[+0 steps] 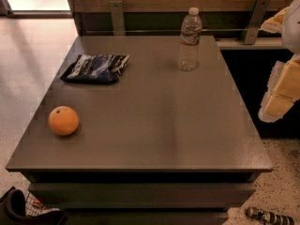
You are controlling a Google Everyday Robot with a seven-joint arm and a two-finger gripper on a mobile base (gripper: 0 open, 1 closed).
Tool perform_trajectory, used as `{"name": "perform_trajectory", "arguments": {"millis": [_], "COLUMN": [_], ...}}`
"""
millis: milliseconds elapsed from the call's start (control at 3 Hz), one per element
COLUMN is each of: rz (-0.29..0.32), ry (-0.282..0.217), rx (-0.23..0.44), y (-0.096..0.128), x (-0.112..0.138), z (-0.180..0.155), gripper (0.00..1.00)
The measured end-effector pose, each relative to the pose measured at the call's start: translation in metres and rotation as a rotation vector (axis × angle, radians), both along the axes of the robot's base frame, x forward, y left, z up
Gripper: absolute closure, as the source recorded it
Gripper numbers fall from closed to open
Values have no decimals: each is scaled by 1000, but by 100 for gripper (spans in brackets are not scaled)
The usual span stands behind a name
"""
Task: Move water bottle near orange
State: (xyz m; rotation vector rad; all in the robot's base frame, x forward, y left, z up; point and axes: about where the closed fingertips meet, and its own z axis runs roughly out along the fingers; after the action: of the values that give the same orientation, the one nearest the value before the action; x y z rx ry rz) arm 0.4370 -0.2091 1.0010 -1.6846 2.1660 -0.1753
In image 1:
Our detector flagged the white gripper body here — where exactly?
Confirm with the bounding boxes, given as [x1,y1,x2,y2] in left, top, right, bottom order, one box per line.
[282,0,300,53]

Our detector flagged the yellow white gripper finger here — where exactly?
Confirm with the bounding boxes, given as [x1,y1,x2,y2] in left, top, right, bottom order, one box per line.
[258,54,300,123]
[261,7,289,34]

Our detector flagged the clear plastic water bottle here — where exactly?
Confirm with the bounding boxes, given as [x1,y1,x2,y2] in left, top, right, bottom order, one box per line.
[177,7,203,71]

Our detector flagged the black white cylindrical object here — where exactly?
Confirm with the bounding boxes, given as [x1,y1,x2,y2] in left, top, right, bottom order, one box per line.
[246,207,295,225]

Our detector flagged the grey drawer cabinet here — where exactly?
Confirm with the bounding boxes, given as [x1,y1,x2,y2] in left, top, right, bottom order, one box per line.
[7,37,272,225]

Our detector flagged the blue white chip bag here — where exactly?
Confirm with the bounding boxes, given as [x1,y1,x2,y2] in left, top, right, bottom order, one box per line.
[60,54,130,84]

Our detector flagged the orange fruit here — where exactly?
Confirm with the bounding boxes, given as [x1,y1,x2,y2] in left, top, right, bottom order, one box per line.
[48,106,80,136]

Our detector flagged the black basket with items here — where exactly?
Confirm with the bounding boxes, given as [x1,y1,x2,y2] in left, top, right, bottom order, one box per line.
[0,187,68,225]

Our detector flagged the right metal wall bracket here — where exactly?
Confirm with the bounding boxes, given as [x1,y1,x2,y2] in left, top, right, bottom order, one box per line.
[242,0,270,45]

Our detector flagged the metal wall bracket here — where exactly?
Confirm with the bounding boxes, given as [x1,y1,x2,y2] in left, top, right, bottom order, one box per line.
[242,0,270,45]
[110,0,126,36]

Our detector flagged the left metal wall bracket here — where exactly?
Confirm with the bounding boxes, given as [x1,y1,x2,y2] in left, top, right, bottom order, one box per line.
[110,0,126,36]

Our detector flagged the horizontal metal rail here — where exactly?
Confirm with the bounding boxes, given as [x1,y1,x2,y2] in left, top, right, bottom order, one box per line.
[83,28,246,37]

